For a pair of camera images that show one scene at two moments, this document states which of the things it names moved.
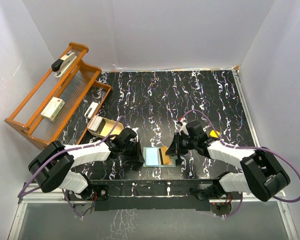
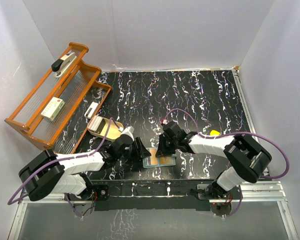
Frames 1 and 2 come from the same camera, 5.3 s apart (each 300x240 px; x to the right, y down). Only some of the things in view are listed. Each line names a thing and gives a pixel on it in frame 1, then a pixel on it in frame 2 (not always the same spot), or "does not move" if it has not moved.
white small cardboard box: (53, 108) does not move
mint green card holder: (152, 158) does not move
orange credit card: (164, 158) → (154, 160)
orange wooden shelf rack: (61, 107) does not move
